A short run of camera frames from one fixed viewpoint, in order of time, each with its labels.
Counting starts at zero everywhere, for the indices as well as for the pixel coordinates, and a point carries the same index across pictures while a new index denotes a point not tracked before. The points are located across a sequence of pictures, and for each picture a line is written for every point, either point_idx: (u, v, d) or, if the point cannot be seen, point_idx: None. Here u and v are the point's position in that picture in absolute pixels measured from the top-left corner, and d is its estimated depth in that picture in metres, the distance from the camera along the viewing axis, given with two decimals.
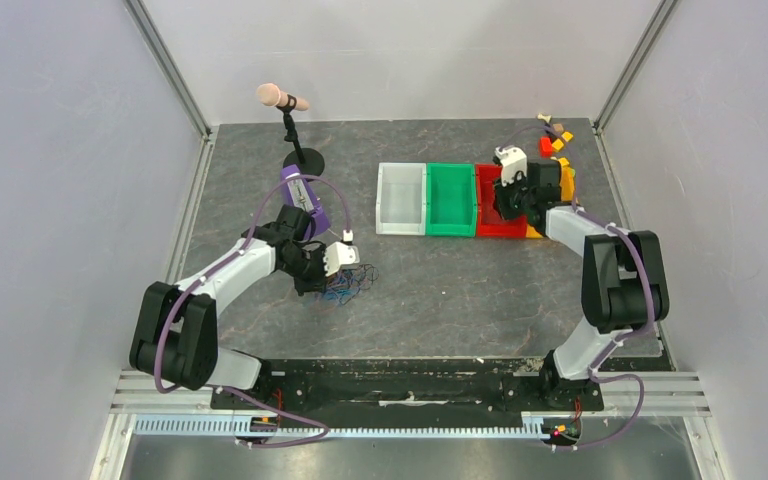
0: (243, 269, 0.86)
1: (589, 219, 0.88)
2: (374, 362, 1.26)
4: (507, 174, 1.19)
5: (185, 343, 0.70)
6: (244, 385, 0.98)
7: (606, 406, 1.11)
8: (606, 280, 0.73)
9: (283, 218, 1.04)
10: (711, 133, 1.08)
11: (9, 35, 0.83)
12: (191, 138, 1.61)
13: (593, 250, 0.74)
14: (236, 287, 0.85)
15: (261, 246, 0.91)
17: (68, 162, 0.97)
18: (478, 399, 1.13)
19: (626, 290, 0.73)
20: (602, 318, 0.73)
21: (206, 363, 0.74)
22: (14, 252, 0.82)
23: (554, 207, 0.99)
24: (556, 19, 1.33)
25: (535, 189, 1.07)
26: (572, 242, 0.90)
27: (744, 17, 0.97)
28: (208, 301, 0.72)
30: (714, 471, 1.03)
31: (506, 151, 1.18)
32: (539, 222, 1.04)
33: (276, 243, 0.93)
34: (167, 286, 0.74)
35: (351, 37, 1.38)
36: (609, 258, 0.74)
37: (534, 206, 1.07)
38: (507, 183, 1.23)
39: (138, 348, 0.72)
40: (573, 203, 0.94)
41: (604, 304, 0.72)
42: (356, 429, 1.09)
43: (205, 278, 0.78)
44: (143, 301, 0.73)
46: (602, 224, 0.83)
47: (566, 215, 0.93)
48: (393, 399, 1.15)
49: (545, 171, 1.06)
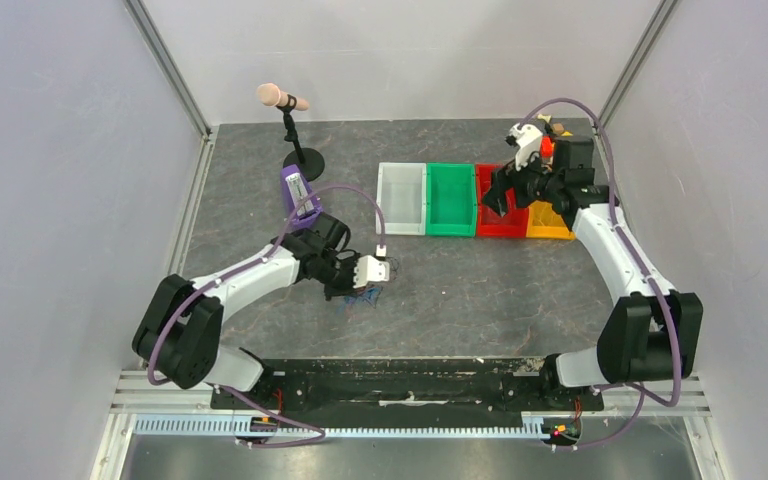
0: (261, 277, 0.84)
1: (628, 249, 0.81)
2: (374, 362, 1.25)
4: (524, 154, 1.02)
5: (184, 345, 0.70)
6: (244, 386, 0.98)
7: (606, 406, 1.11)
8: (635, 346, 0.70)
9: (317, 226, 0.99)
10: (711, 132, 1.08)
11: (10, 36, 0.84)
12: (191, 137, 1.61)
13: (627, 320, 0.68)
14: (250, 295, 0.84)
15: (286, 256, 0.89)
17: (68, 162, 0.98)
18: (478, 399, 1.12)
19: (651, 355, 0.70)
20: (620, 376, 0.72)
21: (202, 367, 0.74)
22: (14, 251, 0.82)
23: (590, 201, 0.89)
24: (556, 19, 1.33)
25: (564, 172, 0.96)
26: (602, 260, 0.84)
27: (745, 16, 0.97)
28: (216, 306, 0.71)
30: (714, 471, 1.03)
31: (522, 130, 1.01)
32: (570, 209, 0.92)
33: (301, 256, 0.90)
34: (183, 280, 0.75)
35: (351, 37, 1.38)
36: (643, 326, 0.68)
37: (562, 191, 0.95)
38: (520, 167, 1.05)
39: (141, 335, 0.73)
40: (611, 208, 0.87)
41: (624, 365, 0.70)
42: (356, 429, 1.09)
43: (220, 281, 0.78)
44: (157, 292, 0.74)
46: (643, 267, 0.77)
47: (600, 225, 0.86)
48: (392, 400, 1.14)
49: (577, 150, 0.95)
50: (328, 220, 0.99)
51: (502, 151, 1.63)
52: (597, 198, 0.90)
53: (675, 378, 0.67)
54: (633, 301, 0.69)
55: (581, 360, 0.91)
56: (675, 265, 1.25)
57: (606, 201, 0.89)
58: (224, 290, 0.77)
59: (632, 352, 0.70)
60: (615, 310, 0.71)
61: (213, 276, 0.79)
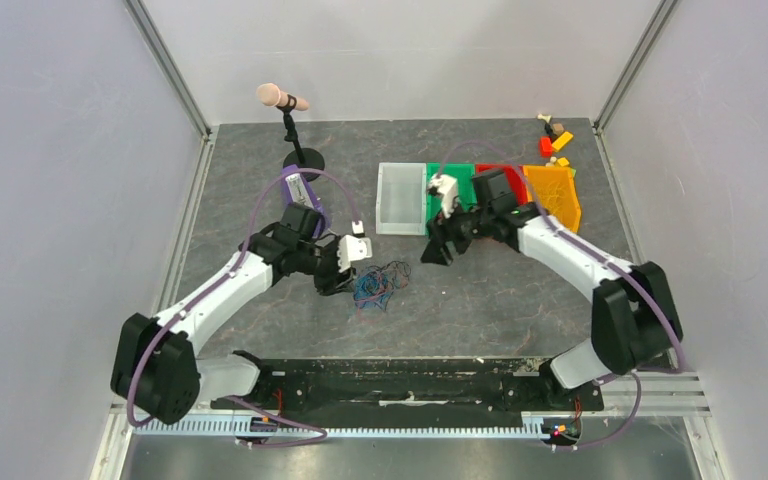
0: (232, 292, 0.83)
1: (579, 245, 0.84)
2: (375, 362, 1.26)
4: (449, 201, 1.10)
5: (161, 384, 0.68)
6: (240, 391, 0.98)
7: (606, 406, 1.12)
8: (629, 331, 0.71)
9: (288, 221, 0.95)
10: (711, 133, 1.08)
11: (10, 35, 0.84)
12: (191, 137, 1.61)
13: (610, 307, 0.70)
14: (225, 313, 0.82)
15: (257, 264, 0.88)
17: (68, 162, 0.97)
18: (478, 399, 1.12)
19: (645, 332, 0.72)
20: (626, 365, 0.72)
21: (184, 401, 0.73)
22: (14, 252, 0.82)
23: (526, 220, 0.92)
24: (556, 20, 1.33)
25: (491, 203, 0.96)
26: (560, 267, 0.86)
27: (745, 17, 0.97)
28: (184, 344, 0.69)
30: (713, 471, 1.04)
31: (440, 181, 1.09)
32: (511, 234, 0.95)
33: (273, 257, 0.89)
34: (148, 318, 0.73)
35: (351, 37, 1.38)
36: (625, 307, 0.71)
37: (496, 220, 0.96)
38: (447, 215, 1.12)
39: (116, 378, 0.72)
40: (548, 219, 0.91)
41: (628, 353, 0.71)
42: (356, 429, 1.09)
43: (185, 312, 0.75)
44: (121, 334, 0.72)
46: (600, 256, 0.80)
47: (544, 236, 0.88)
48: (393, 400, 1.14)
49: (494, 180, 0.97)
50: (298, 212, 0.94)
51: (502, 151, 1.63)
52: (530, 213, 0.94)
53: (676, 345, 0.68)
54: (608, 288, 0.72)
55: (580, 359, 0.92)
56: (675, 265, 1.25)
57: (539, 213, 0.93)
58: (193, 320, 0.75)
59: (629, 338, 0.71)
60: (594, 301, 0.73)
61: (178, 308, 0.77)
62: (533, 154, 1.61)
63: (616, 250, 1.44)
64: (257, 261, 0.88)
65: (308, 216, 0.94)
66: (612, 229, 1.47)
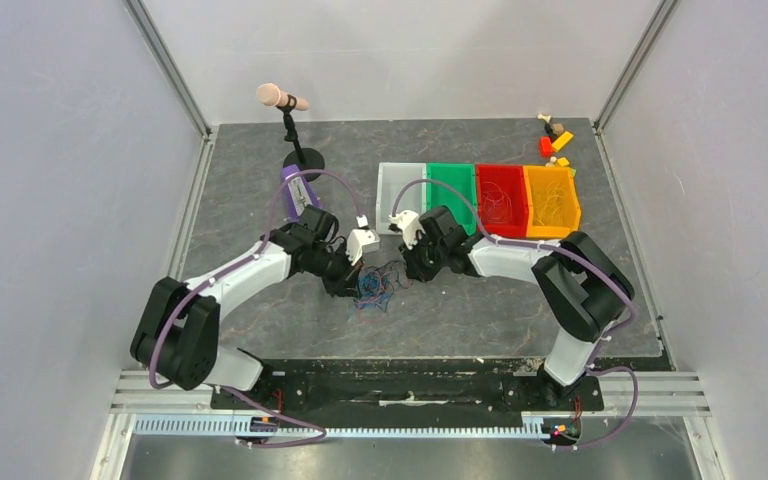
0: (255, 272, 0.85)
1: (512, 244, 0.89)
2: (374, 362, 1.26)
4: (410, 234, 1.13)
5: (184, 342, 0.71)
6: (243, 386, 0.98)
7: (606, 406, 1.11)
8: (576, 294, 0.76)
9: (304, 220, 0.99)
10: (711, 132, 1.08)
11: (10, 36, 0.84)
12: (191, 137, 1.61)
13: (549, 278, 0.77)
14: (245, 291, 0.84)
15: (279, 252, 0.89)
17: (68, 162, 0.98)
18: (478, 399, 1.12)
19: (597, 295, 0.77)
20: (590, 330, 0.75)
21: (202, 368, 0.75)
22: (14, 252, 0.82)
23: (473, 246, 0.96)
24: (556, 19, 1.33)
25: (442, 239, 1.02)
26: (513, 273, 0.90)
27: (744, 17, 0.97)
28: (213, 305, 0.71)
30: (714, 471, 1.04)
31: (399, 216, 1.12)
32: (468, 265, 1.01)
33: (293, 250, 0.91)
34: (178, 282, 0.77)
35: (351, 37, 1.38)
36: (562, 273, 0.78)
37: (451, 254, 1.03)
38: (410, 246, 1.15)
39: (140, 340, 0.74)
40: (486, 234, 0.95)
41: (586, 314, 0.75)
42: (355, 429, 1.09)
43: (215, 280, 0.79)
44: (152, 295, 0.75)
46: (532, 243, 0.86)
47: (488, 249, 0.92)
48: (393, 399, 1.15)
49: (441, 218, 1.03)
50: (314, 212, 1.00)
51: (502, 151, 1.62)
52: (476, 239, 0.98)
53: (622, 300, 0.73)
54: (545, 263, 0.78)
55: (562, 346, 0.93)
56: (675, 265, 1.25)
57: (482, 237, 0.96)
58: (220, 289, 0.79)
59: (579, 300, 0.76)
60: (538, 279, 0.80)
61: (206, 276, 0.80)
62: (533, 154, 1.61)
63: (616, 250, 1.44)
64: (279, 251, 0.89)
65: (324, 215, 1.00)
66: (612, 229, 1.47)
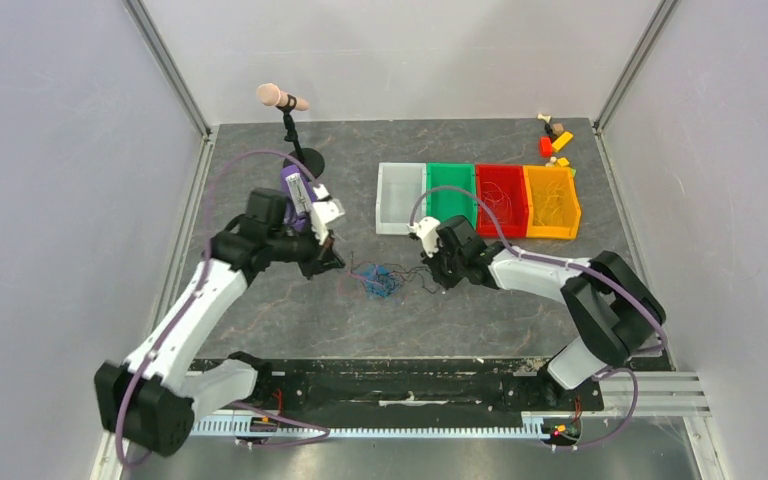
0: (204, 312, 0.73)
1: (538, 260, 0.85)
2: (374, 362, 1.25)
4: (430, 242, 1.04)
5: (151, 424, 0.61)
6: (241, 394, 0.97)
7: (606, 406, 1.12)
8: (606, 318, 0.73)
9: (253, 211, 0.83)
10: (711, 132, 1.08)
11: (11, 36, 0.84)
12: (191, 137, 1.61)
13: (580, 301, 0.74)
14: (204, 333, 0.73)
15: (223, 273, 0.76)
17: (68, 162, 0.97)
18: (478, 399, 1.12)
19: (628, 320, 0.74)
20: (621, 355, 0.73)
21: (181, 428, 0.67)
22: (14, 251, 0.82)
23: (494, 258, 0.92)
24: (556, 19, 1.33)
25: (459, 250, 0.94)
26: (536, 288, 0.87)
27: (745, 17, 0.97)
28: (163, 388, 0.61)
30: (714, 471, 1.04)
31: (417, 225, 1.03)
32: (486, 276, 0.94)
33: (241, 262, 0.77)
34: (119, 365, 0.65)
35: (351, 37, 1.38)
36: (593, 296, 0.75)
37: (468, 265, 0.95)
38: (432, 255, 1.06)
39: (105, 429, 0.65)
40: (509, 247, 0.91)
41: (617, 340, 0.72)
42: (356, 429, 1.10)
43: (155, 352, 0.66)
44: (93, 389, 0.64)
46: (559, 260, 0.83)
47: (510, 263, 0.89)
48: (393, 400, 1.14)
49: (459, 228, 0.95)
50: (263, 199, 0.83)
51: (502, 151, 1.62)
52: (497, 250, 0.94)
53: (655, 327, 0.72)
54: (574, 285, 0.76)
55: (571, 354, 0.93)
56: (675, 266, 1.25)
57: (503, 247, 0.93)
58: (168, 357, 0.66)
59: (609, 324, 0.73)
60: (567, 300, 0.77)
61: (148, 348, 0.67)
62: (533, 154, 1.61)
63: (616, 250, 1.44)
64: (223, 270, 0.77)
65: (277, 203, 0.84)
66: (612, 229, 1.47)
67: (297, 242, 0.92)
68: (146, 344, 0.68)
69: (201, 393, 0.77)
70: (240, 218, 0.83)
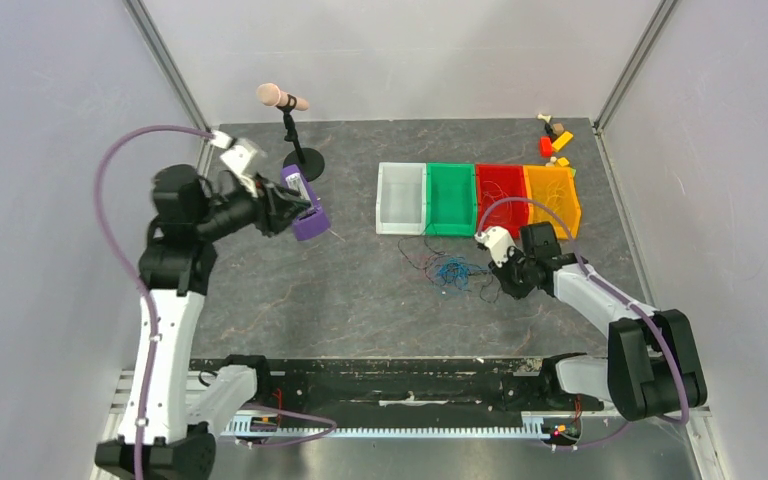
0: (175, 354, 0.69)
1: (606, 288, 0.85)
2: (374, 361, 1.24)
4: (499, 251, 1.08)
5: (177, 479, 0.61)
6: (246, 396, 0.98)
7: (606, 406, 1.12)
8: (639, 373, 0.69)
9: (166, 214, 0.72)
10: (712, 133, 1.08)
11: (10, 36, 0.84)
12: (191, 137, 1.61)
13: (621, 342, 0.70)
14: (185, 370, 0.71)
15: (176, 304, 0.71)
17: (68, 162, 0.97)
18: (477, 399, 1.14)
19: (660, 383, 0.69)
20: (635, 412, 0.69)
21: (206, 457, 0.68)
22: (14, 252, 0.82)
23: (562, 266, 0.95)
24: (557, 19, 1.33)
25: (533, 250, 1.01)
26: (588, 310, 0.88)
27: (745, 16, 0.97)
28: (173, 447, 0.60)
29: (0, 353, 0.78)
30: (714, 471, 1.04)
31: (485, 235, 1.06)
32: (548, 278, 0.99)
33: (184, 283, 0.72)
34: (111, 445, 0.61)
35: (351, 36, 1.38)
36: (638, 346, 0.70)
37: (536, 264, 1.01)
38: (501, 264, 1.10)
39: None
40: (581, 264, 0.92)
41: (639, 398, 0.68)
42: (356, 429, 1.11)
43: (144, 419, 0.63)
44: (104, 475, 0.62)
46: (624, 298, 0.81)
47: (577, 279, 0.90)
48: (393, 400, 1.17)
49: (538, 229, 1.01)
50: (170, 202, 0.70)
51: (502, 151, 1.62)
52: (568, 261, 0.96)
53: (684, 405, 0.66)
54: (624, 324, 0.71)
55: (588, 373, 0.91)
56: (675, 266, 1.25)
57: (576, 261, 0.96)
58: (162, 415, 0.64)
59: (639, 379, 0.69)
60: (609, 336, 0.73)
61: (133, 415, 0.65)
62: (533, 154, 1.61)
63: (615, 250, 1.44)
64: (172, 293, 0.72)
65: (180, 198, 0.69)
66: (612, 229, 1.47)
67: (231, 208, 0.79)
68: (130, 411, 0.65)
69: (209, 415, 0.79)
70: (159, 222, 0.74)
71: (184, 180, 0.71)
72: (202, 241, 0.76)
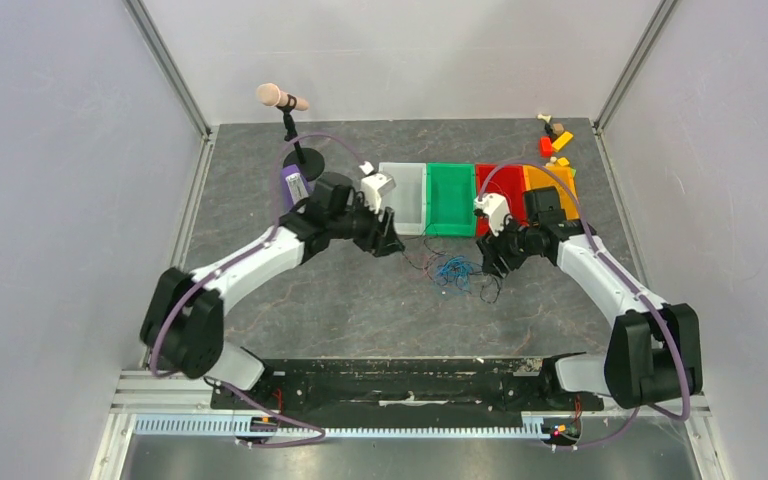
0: (264, 262, 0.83)
1: (615, 270, 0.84)
2: (374, 362, 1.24)
4: (497, 220, 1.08)
5: (191, 335, 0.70)
6: (243, 385, 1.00)
7: (606, 406, 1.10)
8: (643, 366, 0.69)
9: (317, 197, 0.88)
10: (711, 132, 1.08)
11: (10, 37, 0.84)
12: (191, 137, 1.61)
13: (628, 335, 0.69)
14: (254, 281, 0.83)
15: (290, 239, 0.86)
17: (68, 162, 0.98)
18: (478, 399, 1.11)
19: (660, 375, 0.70)
20: (631, 400, 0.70)
21: (206, 358, 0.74)
22: (15, 253, 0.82)
23: (570, 237, 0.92)
24: (556, 19, 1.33)
25: (538, 215, 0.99)
26: (592, 289, 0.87)
27: (744, 16, 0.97)
28: (217, 300, 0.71)
29: (1, 353, 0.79)
30: (714, 471, 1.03)
31: (484, 201, 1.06)
32: (552, 246, 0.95)
33: (303, 237, 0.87)
34: (185, 273, 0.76)
35: (351, 37, 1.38)
36: (646, 341, 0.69)
37: (539, 230, 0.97)
38: (496, 233, 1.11)
39: (147, 328, 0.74)
40: (589, 237, 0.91)
41: (637, 388, 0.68)
42: (356, 429, 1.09)
43: (220, 271, 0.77)
44: (158, 287, 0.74)
46: (633, 286, 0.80)
47: (584, 254, 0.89)
48: (392, 400, 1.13)
49: (542, 196, 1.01)
50: (326, 188, 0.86)
51: (502, 151, 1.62)
52: (575, 230, 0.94)
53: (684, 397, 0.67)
54: (631, 318, 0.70)
55: (589, 368, 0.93)
56: (675, 265, 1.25)
57: (584, 231, 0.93)
58: (226, 281, 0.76)
59: (640, 371, 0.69)
60: (615, 328, 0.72)
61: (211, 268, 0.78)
62: (533, 154, 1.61)
63: (615, 251, 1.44)
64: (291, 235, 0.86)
65: (333, 193, 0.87)
66: (612, 229, 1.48)
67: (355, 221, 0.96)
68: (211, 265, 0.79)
69: None
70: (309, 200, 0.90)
71: (344, 184, 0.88)
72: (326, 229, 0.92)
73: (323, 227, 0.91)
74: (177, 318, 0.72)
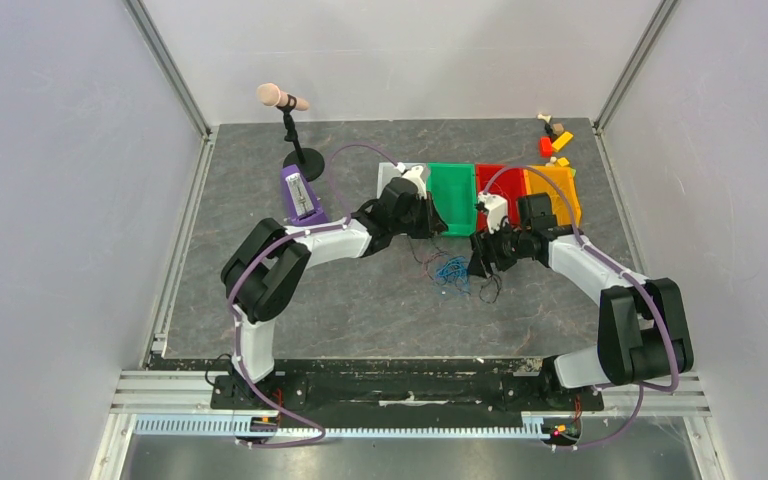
0: (340, 239, 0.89)
1: (602, 259, 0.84)
2: (374, 362, 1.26)
4: (494, 218, 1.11)
5: (269, 279, 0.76)
6: (254, 374, 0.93)
7: (606, 407, 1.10)
8: (629, 340, 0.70)
9: (383, 200, 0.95)
10: (711, 132, 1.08)
11: (10, 38, 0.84)
12: (191, 137, 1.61)
13: (613, 309, 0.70)
14: (328, 253, 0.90)
15: (361, 227, 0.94)
17: (68, 162, 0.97)
18: (478, 399, 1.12)
19: (649, 349, 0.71)
20: (624, 377, 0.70)
21: (276, 307, 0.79)
22: (14, 253, 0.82)
23: (558, 237, 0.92)
24: (557, 19, 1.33)
25: (530, 221, 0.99)
26: (583, 281, 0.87)
27: (744, 16, 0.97)
28: (304, 253, 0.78)
29: None
30: (714, 471, 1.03)
31: (487, 198, 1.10)
32: (543, 249, 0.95)
33: (373, 231, 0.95)
34: (278, 225, 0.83)
35: (351, 37, 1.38)
36: (630, 314, 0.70)
37: (533, 235, 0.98)
38: (493, 231, 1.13)
39: (231, 265, 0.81)
40: (576, 234, 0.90)
41: (627, 364, 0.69)
42: (355, 429, 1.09)
43: (309, 233, 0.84)
44: (253, 230, 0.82)
46: (617, 267, 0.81)
47: (570, 248, 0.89)
48: (393, 399, 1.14)
49: (535, 201, 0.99)
50: (392, 194, 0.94)
51: (502, 151, 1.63)
52: (565, 232, 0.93)
53: (674, 370, 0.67)
54: (615, 292, 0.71)
55: (582, 361, 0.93)
56: (675, 265, 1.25)
57: (572, 231, 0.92)
58: (309, 242, 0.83)
59: (628, 345, 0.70)
60: (601, 304, 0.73)
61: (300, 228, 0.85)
62: (533, 154, 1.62)
63: (615, 251, 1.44)
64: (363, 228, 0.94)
65: (399, 198, 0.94)
66: (612, 229, 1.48)
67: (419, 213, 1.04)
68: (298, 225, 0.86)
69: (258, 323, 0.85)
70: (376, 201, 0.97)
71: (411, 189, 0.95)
72: (389, 228, 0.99)
73: (385, 228, 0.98)
74: (261, 264, 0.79)
